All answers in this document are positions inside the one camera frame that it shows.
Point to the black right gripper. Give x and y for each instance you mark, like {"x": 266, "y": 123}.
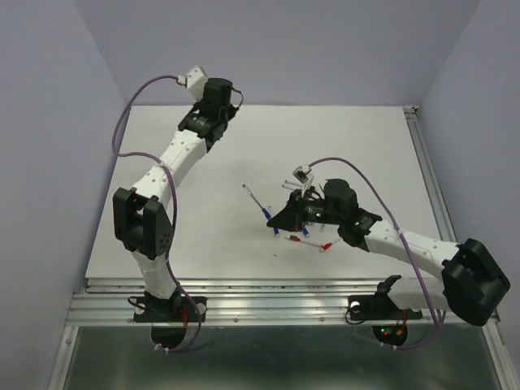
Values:
{"x": 289, "y": 217}

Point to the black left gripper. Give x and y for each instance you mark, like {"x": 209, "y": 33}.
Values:
{"x": 232, "y": 112}

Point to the red marker with end cap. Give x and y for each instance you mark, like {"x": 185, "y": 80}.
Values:
{"x": 328, "y": 245}

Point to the blue gel pen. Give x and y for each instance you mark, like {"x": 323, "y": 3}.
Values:
{"x": 263, "y": 209}

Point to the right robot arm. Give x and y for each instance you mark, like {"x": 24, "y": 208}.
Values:
{"x": 462, "y": 278}

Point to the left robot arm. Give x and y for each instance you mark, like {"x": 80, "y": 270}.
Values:
{"x": 141, "y": 221}

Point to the blue cap whiteboard marker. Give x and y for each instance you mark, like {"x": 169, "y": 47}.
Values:
{"x": 305, "y": 231}

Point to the black cap whiteboard marker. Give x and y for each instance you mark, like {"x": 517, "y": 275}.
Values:
{"x": 291, "y": 186}

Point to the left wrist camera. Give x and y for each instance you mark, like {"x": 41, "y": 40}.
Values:
{"x": 194, "y": 82}

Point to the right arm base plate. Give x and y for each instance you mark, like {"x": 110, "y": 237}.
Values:
{"x": 378, "y": 305}

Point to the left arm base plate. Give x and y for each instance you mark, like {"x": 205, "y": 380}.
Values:
{"x": 177, "y": 309}

